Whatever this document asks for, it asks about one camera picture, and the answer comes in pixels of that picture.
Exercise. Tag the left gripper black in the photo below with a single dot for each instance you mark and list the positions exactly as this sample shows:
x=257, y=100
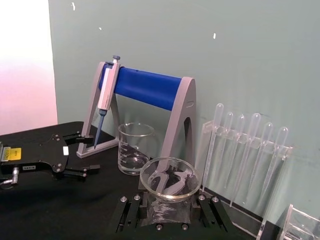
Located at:
x=35, y=156

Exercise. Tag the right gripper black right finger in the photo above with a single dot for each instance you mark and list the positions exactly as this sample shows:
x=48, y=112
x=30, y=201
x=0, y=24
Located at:
x=212, y=212

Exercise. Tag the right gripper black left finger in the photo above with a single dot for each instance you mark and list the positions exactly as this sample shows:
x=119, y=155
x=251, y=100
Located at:
x=126, y=212

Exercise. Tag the wide clear glass beaker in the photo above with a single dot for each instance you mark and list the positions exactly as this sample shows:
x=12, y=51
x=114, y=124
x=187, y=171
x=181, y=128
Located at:
x=170, y=205

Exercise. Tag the tall clear glass beaker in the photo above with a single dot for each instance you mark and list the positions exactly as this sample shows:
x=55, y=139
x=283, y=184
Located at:
x=132, y=152

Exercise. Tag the grey and blue micropipette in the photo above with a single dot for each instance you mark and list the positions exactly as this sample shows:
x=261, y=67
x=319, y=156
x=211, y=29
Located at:
x=107, y=92

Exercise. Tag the clear acrylic stand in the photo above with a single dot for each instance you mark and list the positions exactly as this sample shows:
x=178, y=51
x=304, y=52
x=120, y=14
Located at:
x=297, y=225

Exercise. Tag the clear acrylic pipette rack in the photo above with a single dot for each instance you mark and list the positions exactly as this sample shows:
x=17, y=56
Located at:
x=277, y=150

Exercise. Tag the clear plastic transfer pipette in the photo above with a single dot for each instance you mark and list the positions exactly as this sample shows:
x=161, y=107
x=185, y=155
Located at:
x=240, y=122
x=228, y=120
x=255, y=121
x=282, y=135
x=268, y=130
x=218, y=110

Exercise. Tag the grey stand with blue bar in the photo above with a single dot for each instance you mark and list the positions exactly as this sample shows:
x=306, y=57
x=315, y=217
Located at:
x=150, y=87

